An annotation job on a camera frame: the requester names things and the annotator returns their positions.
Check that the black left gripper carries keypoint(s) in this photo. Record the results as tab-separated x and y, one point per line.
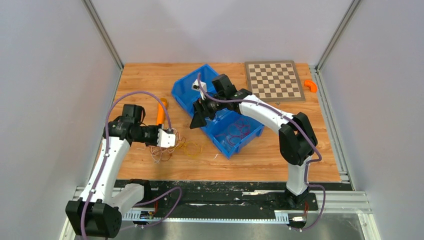
156	127

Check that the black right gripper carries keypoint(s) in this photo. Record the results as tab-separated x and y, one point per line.
201	112

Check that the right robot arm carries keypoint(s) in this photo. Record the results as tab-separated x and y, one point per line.
296	138

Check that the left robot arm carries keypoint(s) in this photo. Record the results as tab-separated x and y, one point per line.
96	212

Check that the orange cylindrical toy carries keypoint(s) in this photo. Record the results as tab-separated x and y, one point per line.
161	116

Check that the blue plastic compartment bin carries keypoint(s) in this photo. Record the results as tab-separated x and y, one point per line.
229	131

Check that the wooden chessboard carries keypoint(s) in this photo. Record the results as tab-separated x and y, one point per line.
274	81

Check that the orange curved piece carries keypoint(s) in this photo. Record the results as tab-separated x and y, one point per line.
311	85

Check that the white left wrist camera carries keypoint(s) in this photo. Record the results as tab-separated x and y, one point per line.
166	138

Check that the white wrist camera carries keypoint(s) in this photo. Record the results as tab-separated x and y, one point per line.
201	87
166	138

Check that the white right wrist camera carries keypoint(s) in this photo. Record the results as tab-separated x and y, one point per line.
201	87

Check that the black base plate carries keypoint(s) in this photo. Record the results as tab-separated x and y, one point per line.
225	199

